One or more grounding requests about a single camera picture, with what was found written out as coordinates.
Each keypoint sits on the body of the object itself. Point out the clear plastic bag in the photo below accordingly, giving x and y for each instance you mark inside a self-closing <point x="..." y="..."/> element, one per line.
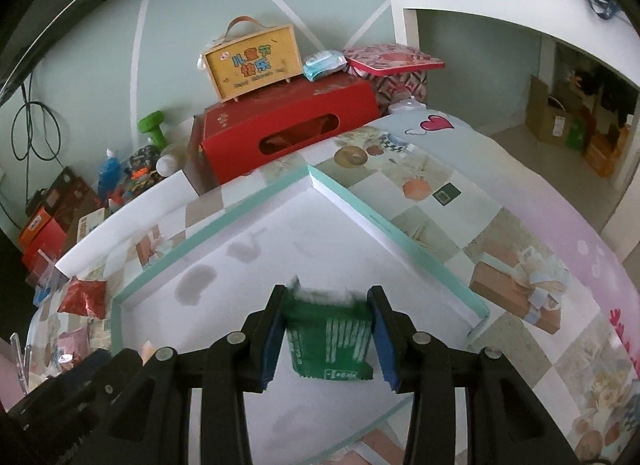
<point x="50" y="277"/>

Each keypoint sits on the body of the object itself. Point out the white box with teal rim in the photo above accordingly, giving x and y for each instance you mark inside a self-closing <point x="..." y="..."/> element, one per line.
<point x="300" y="245"/>

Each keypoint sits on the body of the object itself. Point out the red patterned tin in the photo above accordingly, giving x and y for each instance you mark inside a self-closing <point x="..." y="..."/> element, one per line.
<point x="390" y="60"/>

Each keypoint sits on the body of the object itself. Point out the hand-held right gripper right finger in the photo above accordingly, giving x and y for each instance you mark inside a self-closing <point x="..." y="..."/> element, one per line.
<point x="382" y="347"/>

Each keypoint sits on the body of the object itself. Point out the pink snack packet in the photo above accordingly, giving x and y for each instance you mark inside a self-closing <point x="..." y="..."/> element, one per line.
<point x="70" y="345"/>

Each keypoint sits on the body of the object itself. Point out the cream printed box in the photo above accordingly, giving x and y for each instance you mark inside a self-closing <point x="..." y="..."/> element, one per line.
<point x="85" y="230"/>

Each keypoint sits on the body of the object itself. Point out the orange cardboard box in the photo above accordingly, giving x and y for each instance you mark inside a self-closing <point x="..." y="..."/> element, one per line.
<point x="607" y="152"/>

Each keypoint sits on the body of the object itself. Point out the red foil snack packet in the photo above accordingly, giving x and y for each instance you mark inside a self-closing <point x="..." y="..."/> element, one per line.
<point x="85" y="295"/>

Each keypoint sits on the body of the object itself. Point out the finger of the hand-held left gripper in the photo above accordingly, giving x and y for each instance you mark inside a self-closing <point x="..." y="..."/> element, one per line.
<point x="115" y="367"/>

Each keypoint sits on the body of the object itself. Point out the colourful toy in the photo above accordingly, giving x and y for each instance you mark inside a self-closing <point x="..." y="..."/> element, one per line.
<point x="140" y="165"/>

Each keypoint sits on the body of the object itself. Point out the blue bottle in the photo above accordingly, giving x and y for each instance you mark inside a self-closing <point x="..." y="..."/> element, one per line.
<point x="109" y="175"/>

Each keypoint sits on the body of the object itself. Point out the green dumbbell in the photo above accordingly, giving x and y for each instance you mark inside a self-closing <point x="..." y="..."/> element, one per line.
<point x="152" y="125"/>

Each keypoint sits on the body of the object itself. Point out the dark brown box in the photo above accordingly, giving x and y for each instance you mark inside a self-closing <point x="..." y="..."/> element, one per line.
<point x="67" y="192"/>

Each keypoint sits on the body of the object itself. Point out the green snack packet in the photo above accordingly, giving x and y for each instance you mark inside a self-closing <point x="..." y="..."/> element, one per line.
<point x="330" y="345"/>

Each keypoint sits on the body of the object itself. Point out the clear plastic holder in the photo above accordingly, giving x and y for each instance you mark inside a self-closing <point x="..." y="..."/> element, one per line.
<point x="20" y="365"/>

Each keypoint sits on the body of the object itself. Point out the brown cardboard box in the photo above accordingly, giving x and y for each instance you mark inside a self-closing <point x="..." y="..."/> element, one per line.
<point x="542" y="115"/>

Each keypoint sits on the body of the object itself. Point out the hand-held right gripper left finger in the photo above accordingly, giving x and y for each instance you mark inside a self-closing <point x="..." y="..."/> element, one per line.
<point x="270" y="345"/>

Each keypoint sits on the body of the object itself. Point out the green bag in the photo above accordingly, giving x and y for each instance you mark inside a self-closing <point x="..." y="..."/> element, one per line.
<point x="576" y="135"/>

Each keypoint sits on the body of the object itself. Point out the red cardboard box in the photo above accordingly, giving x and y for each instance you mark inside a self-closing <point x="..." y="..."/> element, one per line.
<point x="300" y="110"/>

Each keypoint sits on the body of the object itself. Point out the white board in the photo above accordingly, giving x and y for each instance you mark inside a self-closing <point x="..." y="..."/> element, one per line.
<point x="125" y="225"/>

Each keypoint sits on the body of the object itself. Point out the white bottle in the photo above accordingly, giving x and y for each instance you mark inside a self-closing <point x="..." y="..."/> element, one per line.
<point x="167" y="162"/>

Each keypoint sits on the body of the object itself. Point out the wet wipes pack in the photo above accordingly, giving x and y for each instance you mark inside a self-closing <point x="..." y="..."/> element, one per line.
<point x="322" y="65"/>

